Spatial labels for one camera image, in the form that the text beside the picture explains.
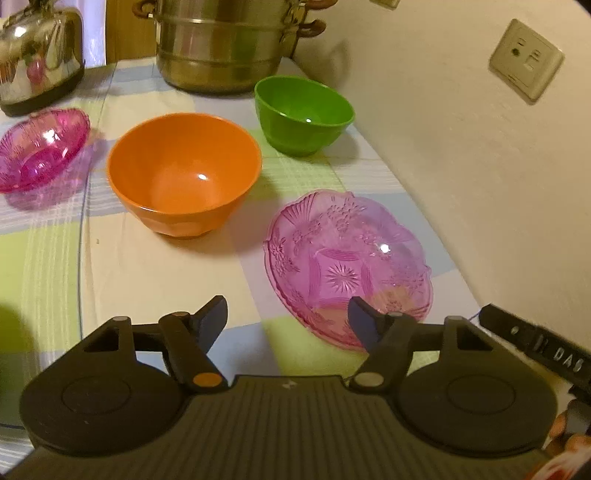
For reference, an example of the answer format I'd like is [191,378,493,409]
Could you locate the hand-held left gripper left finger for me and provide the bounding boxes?
[84,295,229,394]

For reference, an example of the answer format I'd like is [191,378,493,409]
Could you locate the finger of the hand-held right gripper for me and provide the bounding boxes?
[478,303,528,348]

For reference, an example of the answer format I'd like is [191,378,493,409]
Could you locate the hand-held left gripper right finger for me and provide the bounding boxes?
[347,296,497,388]

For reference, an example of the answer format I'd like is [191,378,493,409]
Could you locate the pink patterned glass plate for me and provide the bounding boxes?
[263,188,435,349]

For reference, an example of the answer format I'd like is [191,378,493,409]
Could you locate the orange plastic bowl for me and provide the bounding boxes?
[106,113,263,239]

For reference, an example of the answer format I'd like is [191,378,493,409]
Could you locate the green plastic bowl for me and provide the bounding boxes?
[254,75,356,156]

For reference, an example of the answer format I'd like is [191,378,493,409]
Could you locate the pink glass bowl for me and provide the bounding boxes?
[0,108,91,195]

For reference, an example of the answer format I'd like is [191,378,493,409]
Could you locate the person's right hand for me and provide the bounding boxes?
[547,408,591,462]

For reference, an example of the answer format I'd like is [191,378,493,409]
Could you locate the stainless steel steamer pot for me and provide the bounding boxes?
[131,0,340,96]

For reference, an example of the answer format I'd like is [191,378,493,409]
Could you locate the light purple curtain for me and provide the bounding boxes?
[79,0,109,69]

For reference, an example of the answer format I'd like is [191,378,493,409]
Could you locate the shiny steel kettle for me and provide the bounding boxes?
[0,0,86,117]

